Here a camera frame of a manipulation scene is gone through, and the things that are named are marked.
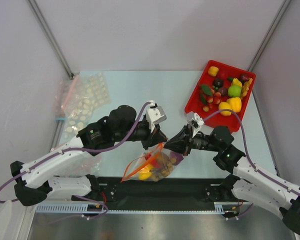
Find red lychee cluster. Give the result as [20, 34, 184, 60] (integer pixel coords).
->
[199, 84, 222, 112]

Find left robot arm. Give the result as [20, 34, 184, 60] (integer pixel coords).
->
[10, 103, 168, 207]

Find clear zip bag orange zipper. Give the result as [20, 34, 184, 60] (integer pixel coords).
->
[121, 143, 184, 182]

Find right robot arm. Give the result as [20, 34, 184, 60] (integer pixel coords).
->
[164, 125, 300, 235]

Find purple onion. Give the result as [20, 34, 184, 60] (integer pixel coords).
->
[169, 151, 184, 166]

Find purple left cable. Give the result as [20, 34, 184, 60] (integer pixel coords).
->
[0, 101, 153, 222]

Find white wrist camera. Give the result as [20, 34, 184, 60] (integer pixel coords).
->
[186, 111, 205, 137]
[145, 100, 167, 133]

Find yellow ginger root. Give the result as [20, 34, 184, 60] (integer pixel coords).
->
[240, 78, 253, 99]

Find right aluminium frame post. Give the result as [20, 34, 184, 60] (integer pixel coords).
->
[247, 0, 294, 72]

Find red plastic tray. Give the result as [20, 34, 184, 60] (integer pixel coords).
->
[184, 60, 256, 120]

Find green apple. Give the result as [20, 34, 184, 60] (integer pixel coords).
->
[227, 85, 242, 98]

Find dark purple mangosteen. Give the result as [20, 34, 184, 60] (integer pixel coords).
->
[212, 78, 224, 89]

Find white cable duct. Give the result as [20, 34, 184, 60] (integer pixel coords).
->
[36, 202, 241, 216]

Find dark plum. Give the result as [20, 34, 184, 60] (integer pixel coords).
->
[239, 73, 250, 84]

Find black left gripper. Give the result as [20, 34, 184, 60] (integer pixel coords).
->
[114, 118, 167, 151]

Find aluminium frame post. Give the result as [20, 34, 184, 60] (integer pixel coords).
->
[26, 0, 74, 80]
[247, 0, 294, 72]

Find orange yellow mango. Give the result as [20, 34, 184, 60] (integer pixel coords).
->
[138, 164, 153, 181]

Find red chili pepper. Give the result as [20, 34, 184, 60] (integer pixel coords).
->
[145, 153, 161, 168]

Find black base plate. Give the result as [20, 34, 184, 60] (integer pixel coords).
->
[83, 177, 243, 212]

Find left aluminium frame post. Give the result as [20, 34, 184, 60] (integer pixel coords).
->
[26, 0, 74, 80]

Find yellow lemon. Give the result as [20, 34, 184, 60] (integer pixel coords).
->
[218, 101, 233, 117]

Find pink zipper empty bag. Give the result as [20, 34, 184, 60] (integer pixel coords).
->
[49, 74, 102, 176]

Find red apple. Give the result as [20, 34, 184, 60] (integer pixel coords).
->
[217, 70, 229, 81]

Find bag of white slices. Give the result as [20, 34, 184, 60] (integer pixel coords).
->
[61, 72, 111, 140]

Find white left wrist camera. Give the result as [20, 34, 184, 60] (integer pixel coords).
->
[145, 100, 167, 133]

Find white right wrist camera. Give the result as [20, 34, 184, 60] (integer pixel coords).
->
[186, 111, 205, 137]

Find yellow bell pepper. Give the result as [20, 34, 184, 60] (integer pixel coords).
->
[226, 97, 242, 113]

